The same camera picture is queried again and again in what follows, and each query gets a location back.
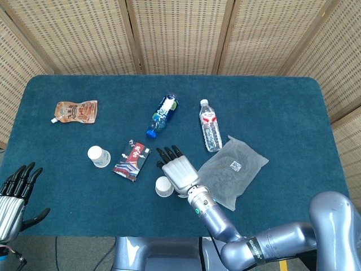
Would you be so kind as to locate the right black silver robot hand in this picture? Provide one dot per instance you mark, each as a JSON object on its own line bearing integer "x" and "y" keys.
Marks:
{"x": 180, "y": 172}

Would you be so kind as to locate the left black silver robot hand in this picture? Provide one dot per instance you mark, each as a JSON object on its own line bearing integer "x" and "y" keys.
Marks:
{"x": 9, "y": 206}

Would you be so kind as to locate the white paper cup blue flower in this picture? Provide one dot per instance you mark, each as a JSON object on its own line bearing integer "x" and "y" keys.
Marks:
{"x": 98, "y": 156}
{"x": 163, "y": 187}

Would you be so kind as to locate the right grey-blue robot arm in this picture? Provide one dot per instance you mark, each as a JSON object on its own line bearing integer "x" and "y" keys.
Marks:
{"x": 324, "y": 226}

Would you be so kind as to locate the frosted zip bag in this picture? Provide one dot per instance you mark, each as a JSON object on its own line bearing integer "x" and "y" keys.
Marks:
{"x": 231, "y": 175}

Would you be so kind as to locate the clear water bottle red label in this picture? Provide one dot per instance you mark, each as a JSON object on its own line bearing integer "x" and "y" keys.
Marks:
{"x": 211, "y": 127}

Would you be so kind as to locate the blue cap labelled plastic bottle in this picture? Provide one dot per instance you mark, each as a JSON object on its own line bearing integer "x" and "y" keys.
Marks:
{"x": 163, "y": 114}

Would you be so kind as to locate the grey-blue robot torso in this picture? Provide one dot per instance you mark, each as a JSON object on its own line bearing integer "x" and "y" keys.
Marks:
{"x": 169, "y": 254}

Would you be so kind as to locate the blue table cloth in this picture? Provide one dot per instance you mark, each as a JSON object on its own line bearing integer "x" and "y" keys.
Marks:
{"x": 268, "y": 113}

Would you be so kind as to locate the brown spout pouch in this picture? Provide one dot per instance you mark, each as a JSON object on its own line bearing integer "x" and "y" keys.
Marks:
{"x": 76, "y": 112}

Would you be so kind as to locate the bamboo folding screen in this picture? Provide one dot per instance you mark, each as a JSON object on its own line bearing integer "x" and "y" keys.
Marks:
{"x": 180, "y": 34}

